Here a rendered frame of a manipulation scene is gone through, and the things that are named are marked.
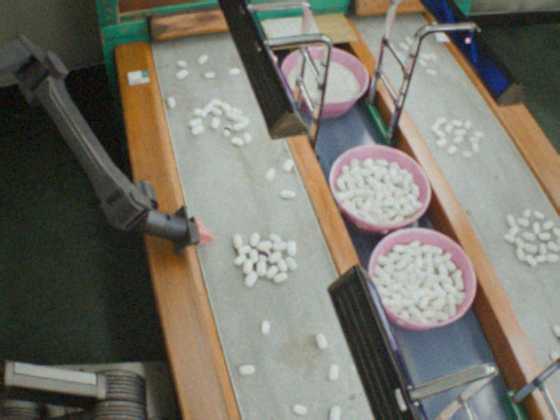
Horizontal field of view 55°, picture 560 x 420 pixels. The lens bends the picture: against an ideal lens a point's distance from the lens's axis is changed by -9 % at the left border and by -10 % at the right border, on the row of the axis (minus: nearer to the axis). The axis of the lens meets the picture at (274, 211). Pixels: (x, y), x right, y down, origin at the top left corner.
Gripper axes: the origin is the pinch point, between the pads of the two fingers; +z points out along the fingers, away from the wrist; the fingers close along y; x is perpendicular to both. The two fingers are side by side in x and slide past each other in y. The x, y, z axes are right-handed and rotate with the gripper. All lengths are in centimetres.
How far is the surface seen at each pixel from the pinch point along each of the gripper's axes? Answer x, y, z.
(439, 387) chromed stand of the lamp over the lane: -41, -58, -5
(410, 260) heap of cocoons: -27.0, -15.2, 37.0
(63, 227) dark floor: 89, 70, 11
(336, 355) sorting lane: -10.7, -34.2, 17.2
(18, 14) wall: 57, 154, -29
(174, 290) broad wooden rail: 7.0, -11.7, -8.2
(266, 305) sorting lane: -3.5, -18.5, 8.3
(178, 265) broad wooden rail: 5.5, -5.5, -6.6
